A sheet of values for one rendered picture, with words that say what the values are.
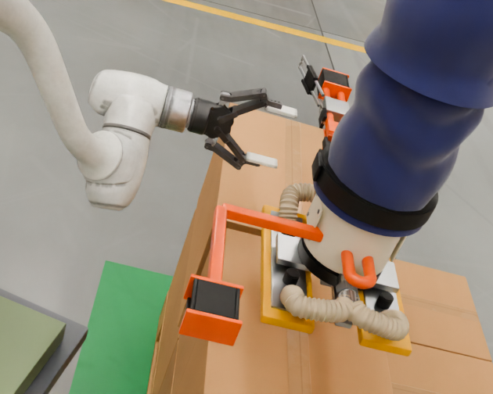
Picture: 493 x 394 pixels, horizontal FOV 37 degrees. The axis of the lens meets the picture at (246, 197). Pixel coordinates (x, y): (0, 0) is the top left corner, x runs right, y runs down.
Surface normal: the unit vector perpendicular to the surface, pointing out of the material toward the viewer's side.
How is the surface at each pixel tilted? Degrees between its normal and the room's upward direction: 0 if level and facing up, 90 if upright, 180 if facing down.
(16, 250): 0
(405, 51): 101
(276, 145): 0
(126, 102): 50
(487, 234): 0
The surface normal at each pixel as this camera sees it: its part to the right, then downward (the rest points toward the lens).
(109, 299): 0.29, -0.78
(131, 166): 0.82, 0.11
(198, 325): -0.03, 0.58
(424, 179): 0.25, 0.40
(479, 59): 0.11, 0.76
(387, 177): 0.01, 0.32
